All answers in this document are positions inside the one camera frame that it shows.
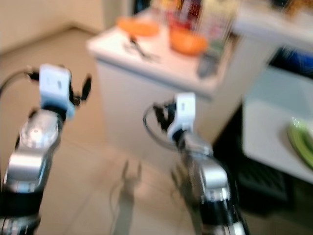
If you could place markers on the dark metal cutlery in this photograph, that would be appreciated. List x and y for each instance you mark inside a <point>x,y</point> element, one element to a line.
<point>141,49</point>

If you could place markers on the orange bowl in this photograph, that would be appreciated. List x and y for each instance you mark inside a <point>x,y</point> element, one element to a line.
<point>188,43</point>

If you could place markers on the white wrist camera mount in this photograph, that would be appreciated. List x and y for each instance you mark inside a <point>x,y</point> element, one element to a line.
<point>55,88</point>
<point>183,115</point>

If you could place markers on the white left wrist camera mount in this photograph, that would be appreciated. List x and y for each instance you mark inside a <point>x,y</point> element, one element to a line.
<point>55,88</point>

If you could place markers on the white shelf ledge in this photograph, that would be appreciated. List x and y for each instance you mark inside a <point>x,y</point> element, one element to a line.
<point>269,27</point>

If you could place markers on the blue chair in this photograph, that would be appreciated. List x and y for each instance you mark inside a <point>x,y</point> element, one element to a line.
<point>293,63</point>

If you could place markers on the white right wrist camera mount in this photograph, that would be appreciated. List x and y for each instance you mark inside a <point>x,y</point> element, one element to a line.
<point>183,115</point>

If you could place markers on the pale printed carton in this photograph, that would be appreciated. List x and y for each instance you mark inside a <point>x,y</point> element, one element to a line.
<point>221,19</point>

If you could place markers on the grey drinking cup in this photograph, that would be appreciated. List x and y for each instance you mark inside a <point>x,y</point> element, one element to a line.
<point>209,61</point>

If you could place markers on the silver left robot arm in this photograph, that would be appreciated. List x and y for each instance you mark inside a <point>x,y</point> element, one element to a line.
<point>24,161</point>

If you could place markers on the orange plate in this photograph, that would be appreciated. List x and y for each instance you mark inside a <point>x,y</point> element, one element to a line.
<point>138,27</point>

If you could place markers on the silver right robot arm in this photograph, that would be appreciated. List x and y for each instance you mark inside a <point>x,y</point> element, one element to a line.
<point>210,181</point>

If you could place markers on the white kitchen counter cabinet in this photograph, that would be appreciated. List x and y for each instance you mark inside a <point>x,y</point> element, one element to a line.
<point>142,107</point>

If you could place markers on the green plate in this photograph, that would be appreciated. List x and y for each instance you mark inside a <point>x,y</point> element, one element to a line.
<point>302,142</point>

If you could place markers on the white dining table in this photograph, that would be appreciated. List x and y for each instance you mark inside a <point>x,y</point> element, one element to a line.
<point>271,127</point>

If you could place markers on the red food package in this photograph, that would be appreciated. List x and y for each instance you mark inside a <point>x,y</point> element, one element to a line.
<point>185,13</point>

